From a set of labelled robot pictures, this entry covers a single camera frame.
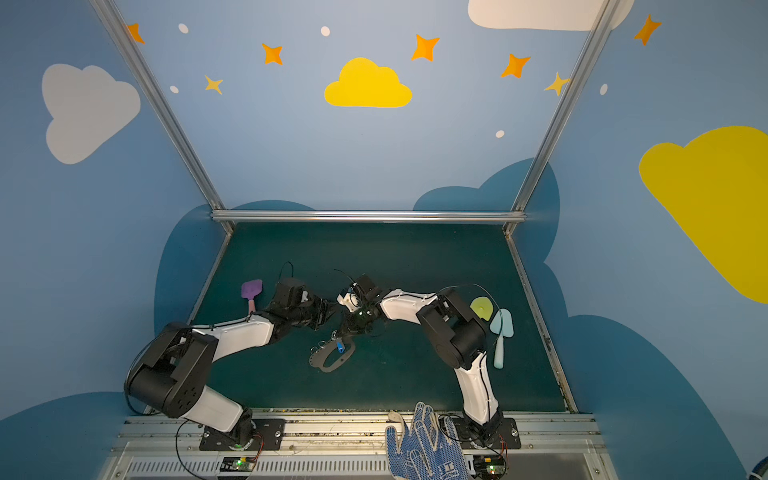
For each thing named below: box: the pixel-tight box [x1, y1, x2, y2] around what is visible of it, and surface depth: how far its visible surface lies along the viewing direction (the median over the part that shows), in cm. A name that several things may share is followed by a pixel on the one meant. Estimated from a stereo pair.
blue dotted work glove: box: [385, 402, 470, 480], surface depth 73 cm
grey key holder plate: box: [309, 337, 356, 373], surface depth 90 cm
